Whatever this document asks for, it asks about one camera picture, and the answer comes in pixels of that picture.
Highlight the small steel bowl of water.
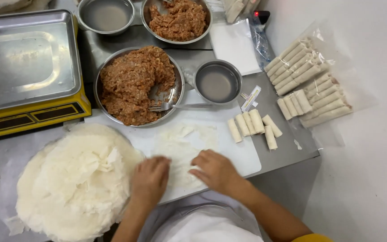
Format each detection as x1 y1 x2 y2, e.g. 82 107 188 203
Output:
193 60 243 105

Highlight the person's left hand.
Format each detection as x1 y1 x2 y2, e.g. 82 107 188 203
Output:
130 156 172 209

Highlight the steel fork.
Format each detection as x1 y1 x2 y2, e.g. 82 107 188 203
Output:
148 102 214 112

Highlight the cluster of raw spring rolls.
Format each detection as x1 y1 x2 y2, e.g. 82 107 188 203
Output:
227 109 283 151

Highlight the person's right hand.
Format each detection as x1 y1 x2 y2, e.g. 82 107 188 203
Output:
188 149 244 197

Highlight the bag of beige wrappers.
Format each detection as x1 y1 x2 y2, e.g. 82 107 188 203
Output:
222 0 261 23

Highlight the yellow sleeve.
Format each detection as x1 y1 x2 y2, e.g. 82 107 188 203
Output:
291 233 333 242

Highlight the white cloth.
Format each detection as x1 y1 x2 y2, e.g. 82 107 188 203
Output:
0 0 51 17

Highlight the black device with red light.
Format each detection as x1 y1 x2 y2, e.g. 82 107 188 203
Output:
253 10 271 25

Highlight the yellow digital scale steel tray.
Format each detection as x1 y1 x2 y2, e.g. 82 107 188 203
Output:
0 9 92 141

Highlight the heap of minced meat filling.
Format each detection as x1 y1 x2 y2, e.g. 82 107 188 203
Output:
99 46 176 126

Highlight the large steel plate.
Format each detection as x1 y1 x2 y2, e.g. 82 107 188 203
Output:
94 47 185 127

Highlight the white apron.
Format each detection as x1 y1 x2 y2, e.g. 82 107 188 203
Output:
138 192 264 242

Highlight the white paper stack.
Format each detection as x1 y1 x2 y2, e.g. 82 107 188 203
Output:
209 18 263 76

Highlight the stack of rice paper wrappers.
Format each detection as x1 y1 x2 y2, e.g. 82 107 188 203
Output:
15 124 145 242

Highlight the short uncooked roll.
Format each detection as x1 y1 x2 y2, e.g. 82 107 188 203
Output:
294 89 314 114
277 98 292 121
283 95 298 117
290 94 304 116

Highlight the clear bag of spring rolls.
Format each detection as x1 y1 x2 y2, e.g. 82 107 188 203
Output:
299 72 379 148
264 28 335 97

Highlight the single rice paper sheet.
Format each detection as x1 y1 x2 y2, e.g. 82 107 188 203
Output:
153 124 219 189

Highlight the white cutting board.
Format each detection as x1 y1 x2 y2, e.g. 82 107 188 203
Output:
84 89 262 205

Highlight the steel bowl with meat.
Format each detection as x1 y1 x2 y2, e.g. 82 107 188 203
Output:
141 0 213 45

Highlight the crumpled clear plastic bag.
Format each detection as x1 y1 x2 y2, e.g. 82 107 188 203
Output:
249 15 272 69

